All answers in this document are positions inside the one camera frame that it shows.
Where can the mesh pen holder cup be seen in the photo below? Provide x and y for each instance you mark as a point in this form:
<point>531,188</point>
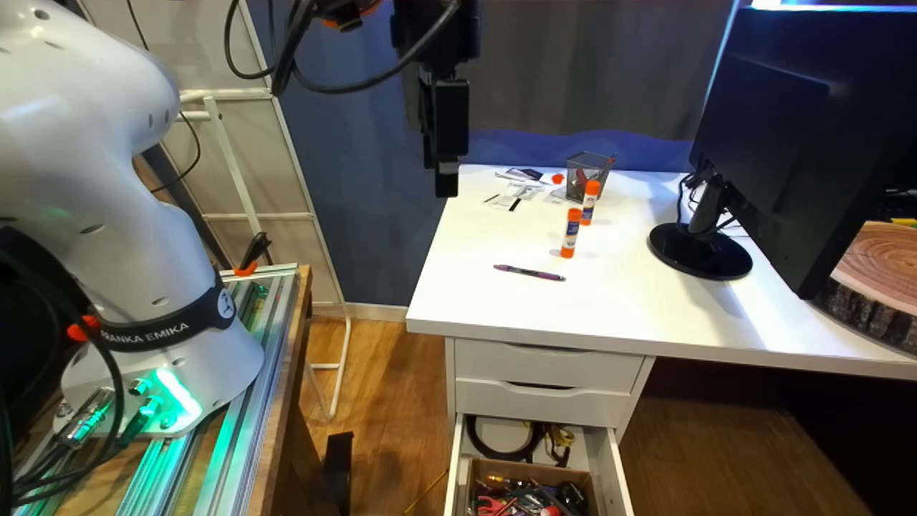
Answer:
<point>585,177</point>

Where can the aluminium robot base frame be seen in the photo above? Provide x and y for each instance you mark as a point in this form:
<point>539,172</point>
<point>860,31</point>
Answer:
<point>250,459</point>

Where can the cardboard box of pens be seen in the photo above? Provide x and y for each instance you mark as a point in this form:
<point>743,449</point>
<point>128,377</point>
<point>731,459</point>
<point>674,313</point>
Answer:
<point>516,489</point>

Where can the open white drawer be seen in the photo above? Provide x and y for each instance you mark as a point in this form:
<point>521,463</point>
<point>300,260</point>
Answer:
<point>595,465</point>

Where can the orange black clamp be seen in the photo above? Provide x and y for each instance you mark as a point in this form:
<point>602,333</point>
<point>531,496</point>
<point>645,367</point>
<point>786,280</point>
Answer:
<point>255,247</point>

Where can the orange capped glue stick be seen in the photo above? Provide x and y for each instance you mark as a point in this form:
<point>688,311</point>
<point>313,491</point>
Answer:
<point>571,233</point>

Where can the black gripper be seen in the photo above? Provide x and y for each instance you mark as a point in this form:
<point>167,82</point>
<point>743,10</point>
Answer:
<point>436,39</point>

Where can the white wire rack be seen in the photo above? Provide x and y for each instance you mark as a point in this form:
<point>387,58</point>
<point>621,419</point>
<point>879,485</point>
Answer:
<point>254,180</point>

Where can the black computer monitor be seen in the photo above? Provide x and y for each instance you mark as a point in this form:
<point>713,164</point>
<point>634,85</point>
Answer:
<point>810,131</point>

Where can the black pen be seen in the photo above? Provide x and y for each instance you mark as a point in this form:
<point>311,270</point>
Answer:
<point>531,274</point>

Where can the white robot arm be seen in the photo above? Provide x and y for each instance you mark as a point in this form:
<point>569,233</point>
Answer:
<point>76,107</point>

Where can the wooden log slice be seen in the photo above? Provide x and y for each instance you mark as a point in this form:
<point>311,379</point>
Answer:
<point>874,284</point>

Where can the papers and cards pile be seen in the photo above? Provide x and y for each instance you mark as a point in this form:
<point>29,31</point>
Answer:
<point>522,185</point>

